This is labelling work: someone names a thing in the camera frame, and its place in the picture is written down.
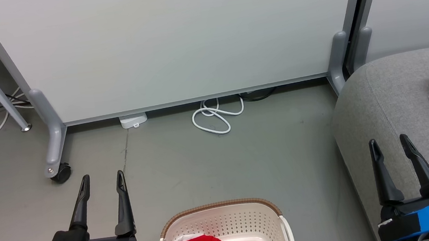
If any cream plastic laundry basket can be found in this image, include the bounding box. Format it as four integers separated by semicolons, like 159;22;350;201
150;193;295;241

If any black cable under board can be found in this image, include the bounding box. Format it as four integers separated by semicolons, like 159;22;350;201
238;87;278;104

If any grey fabric sofa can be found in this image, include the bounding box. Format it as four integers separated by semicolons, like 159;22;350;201
324;48;429;241

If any white coiled cable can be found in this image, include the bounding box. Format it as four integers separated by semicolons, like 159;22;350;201
190;95;248;138

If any black caster wheel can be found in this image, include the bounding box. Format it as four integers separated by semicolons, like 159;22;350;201
49;162;73;185

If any white partition board grey frame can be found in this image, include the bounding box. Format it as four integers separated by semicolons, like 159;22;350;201
0;0;390;185

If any small white box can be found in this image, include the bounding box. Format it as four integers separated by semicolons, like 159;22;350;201
119;112;149;130

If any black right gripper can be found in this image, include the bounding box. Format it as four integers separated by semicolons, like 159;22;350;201
367;131;429;241

